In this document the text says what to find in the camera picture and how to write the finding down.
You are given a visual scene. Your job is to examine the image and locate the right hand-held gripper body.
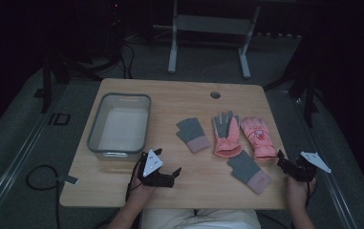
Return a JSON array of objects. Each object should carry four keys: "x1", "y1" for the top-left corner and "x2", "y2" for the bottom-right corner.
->
[{"x1": 285, "y1": 151, "x2": 332, "y2": 183}]

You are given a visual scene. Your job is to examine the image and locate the pink padded glove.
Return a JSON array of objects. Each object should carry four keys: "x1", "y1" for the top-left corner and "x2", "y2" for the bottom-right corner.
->
[{"x1": 240, "y1": 116, "x2": 278, "y2": 161}]

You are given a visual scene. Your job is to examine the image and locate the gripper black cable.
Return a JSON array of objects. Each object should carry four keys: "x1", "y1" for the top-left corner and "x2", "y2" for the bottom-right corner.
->
[
  {"x1": 305, "y1": 177, "x2": 319, "y2": 209},
  {"x1": 124, "y1": 158, "x2": 143, "y2": 203}
]

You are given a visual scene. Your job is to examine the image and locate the person's beige pants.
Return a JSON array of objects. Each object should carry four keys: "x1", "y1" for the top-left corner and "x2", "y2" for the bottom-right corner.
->
[{"x1": 139, "y1": 208, "x2": 262, "y2": 229}]

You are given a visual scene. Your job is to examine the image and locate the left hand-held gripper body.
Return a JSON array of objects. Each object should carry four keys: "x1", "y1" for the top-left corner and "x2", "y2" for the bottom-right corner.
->
[{"x1": 137, "y1": 149, "x2": 175, "y2": 189}]

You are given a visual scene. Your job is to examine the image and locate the person's left hand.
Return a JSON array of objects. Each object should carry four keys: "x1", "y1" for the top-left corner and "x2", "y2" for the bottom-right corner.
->
[{"x1": 128, "y1": 176, "x2": 157, "y2": 204}]

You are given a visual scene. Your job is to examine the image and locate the black floor cable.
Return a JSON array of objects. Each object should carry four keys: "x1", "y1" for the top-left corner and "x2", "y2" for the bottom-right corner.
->
[{"x1": 25, "y1": 164, "x2": 62, "y2": 229}]

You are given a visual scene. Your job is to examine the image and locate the grey plastic bin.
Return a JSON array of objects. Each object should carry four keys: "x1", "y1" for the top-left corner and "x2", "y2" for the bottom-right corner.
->
[{"x1": 86, "y1": 92, "x2": 152, "y2": 161}]

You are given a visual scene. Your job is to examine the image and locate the white metal desk frame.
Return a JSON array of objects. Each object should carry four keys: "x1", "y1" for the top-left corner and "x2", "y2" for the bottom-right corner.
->
[{"x1": 167, "y1": 0, "x2": 262, "y2": 80}]

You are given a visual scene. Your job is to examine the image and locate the black background cables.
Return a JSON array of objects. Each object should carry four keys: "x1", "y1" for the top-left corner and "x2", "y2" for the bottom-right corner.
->
[{"x1": 118, "y1": 41, "x2": 136, "y2": 80}]

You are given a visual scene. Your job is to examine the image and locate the black stand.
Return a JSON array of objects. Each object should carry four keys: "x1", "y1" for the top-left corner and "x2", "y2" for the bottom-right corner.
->
[
  {"x1": 34, "y1": 53, "x2": 104, "y2": 115},
  {"x1": 264, "y1": 31, "x2": 323, "y2": 128}
]

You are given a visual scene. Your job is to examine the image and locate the pink glove grey palm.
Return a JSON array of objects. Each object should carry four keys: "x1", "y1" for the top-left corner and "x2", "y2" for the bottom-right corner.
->
[{"x1": 212, "y1": 110, "x2": 243, "y2": 158}]

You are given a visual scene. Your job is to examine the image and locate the grey pink sock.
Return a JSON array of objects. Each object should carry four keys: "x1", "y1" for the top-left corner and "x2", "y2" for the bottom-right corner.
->
[{"x1": 175, "y1": 116, "x2": 211, "y2": 155}]

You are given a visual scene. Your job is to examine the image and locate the grey metal bracket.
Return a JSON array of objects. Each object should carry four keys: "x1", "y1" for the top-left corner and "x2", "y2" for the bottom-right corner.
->
[{"x1": 56, "y1": 174, "x2": 79, "y2": 186}]

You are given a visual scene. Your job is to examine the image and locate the person's right hand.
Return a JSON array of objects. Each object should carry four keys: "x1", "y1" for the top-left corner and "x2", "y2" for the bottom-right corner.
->
[{"x1": 285, "y1": 175, "x2": 317, "y2": 208}]

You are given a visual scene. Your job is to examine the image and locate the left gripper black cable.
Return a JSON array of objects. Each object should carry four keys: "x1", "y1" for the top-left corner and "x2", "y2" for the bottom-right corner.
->
[{"x1": 124, "y1": 158, "x2": 143, "y2": 203}]

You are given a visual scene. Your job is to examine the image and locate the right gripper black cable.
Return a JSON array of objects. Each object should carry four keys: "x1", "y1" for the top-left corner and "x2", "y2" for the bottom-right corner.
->
[{"x1": 305, "y1": 177, "x2": 319, "y2": 209}]

